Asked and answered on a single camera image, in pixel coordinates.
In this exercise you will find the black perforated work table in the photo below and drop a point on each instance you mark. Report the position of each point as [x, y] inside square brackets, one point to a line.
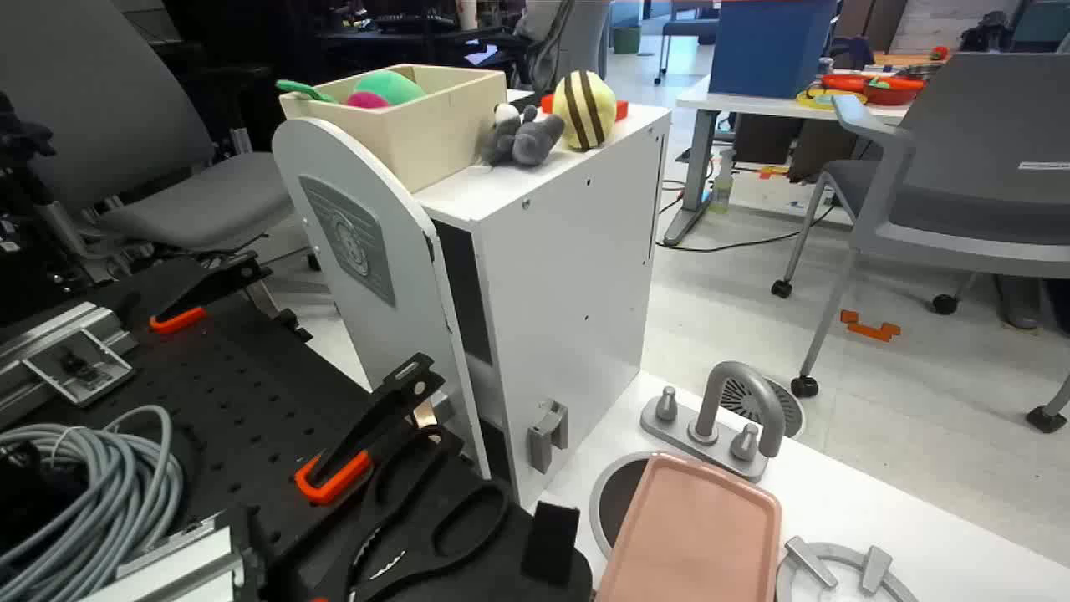
[254, 390]

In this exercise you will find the white toy kitchen counter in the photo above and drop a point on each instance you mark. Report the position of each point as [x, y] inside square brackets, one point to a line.
[957, 546]

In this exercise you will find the aluminium extrusion rail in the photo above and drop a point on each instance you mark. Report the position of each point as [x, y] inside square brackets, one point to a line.
[35, 356]

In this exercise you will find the green bowl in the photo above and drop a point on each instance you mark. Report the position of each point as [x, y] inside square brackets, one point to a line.
[389, 85]

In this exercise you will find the grey toy stove burner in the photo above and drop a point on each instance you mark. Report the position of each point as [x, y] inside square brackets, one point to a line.
[840, 570]

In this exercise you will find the grey plush animal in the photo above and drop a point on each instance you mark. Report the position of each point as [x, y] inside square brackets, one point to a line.
[523, 134]

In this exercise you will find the grey toy faucet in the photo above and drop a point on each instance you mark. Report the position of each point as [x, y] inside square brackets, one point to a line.
[731, 419]

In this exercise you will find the clear spray bottle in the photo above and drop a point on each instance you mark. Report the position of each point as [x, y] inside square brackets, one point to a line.
[723, 178]

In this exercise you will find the small black block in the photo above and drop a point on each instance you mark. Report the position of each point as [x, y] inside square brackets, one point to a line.
[554, 541]

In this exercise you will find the yellow brown-striped plush ball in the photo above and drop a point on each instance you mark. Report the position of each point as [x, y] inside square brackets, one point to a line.
[583, 107]

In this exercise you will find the small metal bracket plate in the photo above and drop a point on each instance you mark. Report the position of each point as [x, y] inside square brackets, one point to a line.
[78, 368]

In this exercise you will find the grey office chair on castors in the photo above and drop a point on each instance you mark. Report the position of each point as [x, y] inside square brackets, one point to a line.
[957, 189]

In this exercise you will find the white office desk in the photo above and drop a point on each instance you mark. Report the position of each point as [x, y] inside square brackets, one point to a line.
[723, 111]

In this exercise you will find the green curved plush stem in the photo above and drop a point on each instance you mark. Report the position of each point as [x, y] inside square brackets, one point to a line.
[300, 87]

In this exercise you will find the silver metal plate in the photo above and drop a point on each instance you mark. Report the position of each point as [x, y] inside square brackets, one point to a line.
[169, 562]

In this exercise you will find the black scissor-like tool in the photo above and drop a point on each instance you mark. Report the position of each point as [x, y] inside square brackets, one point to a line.
[437, 537]

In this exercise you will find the pink plastic tray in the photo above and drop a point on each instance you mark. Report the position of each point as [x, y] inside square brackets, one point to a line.
[691, 537]

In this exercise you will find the white toy cabinet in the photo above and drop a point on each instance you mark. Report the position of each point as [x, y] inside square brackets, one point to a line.
[546, 255]

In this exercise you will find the dark round toy sink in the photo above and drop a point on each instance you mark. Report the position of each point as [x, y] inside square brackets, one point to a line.
[615, 498]

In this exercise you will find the large grey padded chair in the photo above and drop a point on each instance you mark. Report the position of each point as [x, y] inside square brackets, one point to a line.
[111, 134]

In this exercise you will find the light wooden box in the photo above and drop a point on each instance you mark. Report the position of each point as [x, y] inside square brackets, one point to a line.
[437, 131]

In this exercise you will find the orange toy on desk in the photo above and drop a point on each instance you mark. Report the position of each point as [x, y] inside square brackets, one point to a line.
[874, 85]

